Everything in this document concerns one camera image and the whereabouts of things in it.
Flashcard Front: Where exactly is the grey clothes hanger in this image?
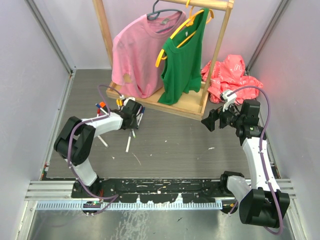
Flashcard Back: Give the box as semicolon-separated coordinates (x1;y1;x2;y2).
146;0;184;34

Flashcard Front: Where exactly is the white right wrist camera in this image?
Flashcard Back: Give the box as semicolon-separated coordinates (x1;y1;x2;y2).
220;89;237;112

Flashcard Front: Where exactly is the yellow clothes hanger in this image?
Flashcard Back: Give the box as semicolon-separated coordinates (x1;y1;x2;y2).
155;0;215;68

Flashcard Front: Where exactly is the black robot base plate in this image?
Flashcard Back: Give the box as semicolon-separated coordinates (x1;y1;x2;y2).
87;178;234;204

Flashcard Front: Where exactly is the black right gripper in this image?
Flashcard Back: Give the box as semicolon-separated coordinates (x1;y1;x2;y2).
201;99;244;132

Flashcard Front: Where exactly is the slotted cable duct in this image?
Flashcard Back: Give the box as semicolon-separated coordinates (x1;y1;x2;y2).
35;200;223;211

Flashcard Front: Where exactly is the wooden clothes rack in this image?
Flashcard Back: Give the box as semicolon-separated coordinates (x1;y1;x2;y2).
93;0;234;122

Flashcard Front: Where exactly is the crumpled coral pink cloth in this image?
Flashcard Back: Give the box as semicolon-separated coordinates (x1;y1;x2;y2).
207;54;264;105

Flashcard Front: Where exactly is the green tank top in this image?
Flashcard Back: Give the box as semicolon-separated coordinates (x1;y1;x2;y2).
155;8;214;105

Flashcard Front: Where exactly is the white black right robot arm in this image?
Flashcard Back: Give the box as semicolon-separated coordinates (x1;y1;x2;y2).
201;99;290;231

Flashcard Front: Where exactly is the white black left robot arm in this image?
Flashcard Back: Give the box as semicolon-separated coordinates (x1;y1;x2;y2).
53;98;143;198

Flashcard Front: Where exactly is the pink t-shirt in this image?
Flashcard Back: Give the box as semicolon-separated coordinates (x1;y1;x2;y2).
111;11;187;99

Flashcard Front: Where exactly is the white pen on left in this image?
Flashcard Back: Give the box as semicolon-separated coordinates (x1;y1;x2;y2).
97;135;109;148

